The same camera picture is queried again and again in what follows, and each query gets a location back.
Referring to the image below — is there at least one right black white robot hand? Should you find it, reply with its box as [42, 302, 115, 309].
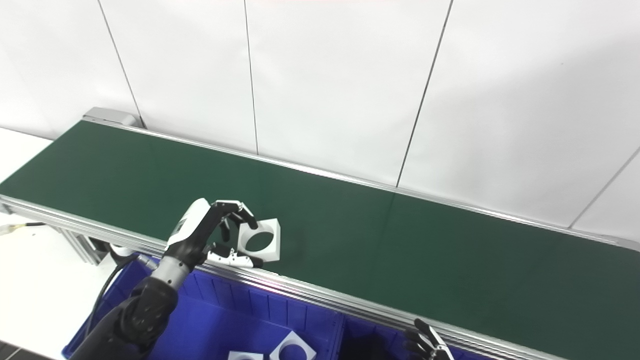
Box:
[404, 318, 456, 360]

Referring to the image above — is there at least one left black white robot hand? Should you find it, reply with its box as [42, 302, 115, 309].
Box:
[164, 198, 264, 273]

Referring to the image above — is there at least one blue plastic bin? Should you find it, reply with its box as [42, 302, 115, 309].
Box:
[340, 315, 496, 360]
[62, 257, 346, 360]

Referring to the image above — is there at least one black white conveyor motor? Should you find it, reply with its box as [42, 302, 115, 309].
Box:
[90, 237, 135, 260]

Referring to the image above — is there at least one aluminium conveyor leg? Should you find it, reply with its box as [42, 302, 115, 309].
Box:
[60, 227, 103, 266]

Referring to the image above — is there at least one green conveyor belt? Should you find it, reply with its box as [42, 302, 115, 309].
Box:
[0, 114, 640, 360]
[0, 120, 640, 360]

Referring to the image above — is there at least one grey conveyor end cap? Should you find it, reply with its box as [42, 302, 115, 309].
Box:
[82, 106, 143, 128]

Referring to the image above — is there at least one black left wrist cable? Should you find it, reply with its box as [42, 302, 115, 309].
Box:
[85, 252, 157, 341]

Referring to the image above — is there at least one cable with yellow connector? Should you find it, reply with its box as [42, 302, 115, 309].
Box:
[0, 222, 46, 237]

